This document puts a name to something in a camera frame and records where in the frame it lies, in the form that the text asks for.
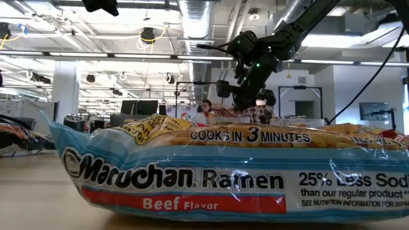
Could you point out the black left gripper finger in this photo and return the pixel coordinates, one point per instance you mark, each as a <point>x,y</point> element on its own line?
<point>92,5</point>
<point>110,7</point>

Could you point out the blue Maruchan ramen packet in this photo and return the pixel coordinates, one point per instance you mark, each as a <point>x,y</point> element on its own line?
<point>191,179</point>

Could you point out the black Fire Noodle packet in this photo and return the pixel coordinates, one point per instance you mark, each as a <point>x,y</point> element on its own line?
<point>19,140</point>

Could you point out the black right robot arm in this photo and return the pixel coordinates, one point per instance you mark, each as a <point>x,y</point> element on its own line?
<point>300,25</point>

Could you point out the person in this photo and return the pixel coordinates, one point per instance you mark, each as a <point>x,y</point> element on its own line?
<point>264,104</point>
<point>206,107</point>

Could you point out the white colourful patterned cloth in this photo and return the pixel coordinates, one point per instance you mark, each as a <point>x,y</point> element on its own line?
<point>183,111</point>

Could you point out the black ceiling device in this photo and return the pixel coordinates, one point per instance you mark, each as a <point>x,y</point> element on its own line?
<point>4,30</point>
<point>147,35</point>

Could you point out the long ceiling light strip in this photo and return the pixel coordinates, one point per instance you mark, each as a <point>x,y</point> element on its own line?
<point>326,61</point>
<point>140,56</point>

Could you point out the round ceiling detector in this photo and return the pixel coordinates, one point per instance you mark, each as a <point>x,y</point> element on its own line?
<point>254,15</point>

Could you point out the clear plastic bin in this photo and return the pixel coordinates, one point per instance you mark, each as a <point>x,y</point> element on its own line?
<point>303,122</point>

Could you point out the white building column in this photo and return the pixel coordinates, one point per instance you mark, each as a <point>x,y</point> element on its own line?
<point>65,92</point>

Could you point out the black cylindrical bin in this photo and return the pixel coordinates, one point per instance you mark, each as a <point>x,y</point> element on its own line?
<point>74,120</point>

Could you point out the bright ceiling light panel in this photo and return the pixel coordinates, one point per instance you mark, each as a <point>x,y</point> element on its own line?
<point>332,41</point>

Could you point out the grey office partition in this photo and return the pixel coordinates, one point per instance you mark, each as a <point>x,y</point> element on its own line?
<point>32,108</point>

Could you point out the silver air duct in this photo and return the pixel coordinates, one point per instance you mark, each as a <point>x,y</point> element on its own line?
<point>294,9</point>
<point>198,25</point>

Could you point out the black metal station frame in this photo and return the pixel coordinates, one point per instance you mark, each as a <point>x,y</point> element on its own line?
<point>300,87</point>

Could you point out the wall-mounted dark screen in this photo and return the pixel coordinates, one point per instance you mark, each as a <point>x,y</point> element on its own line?
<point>374,111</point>

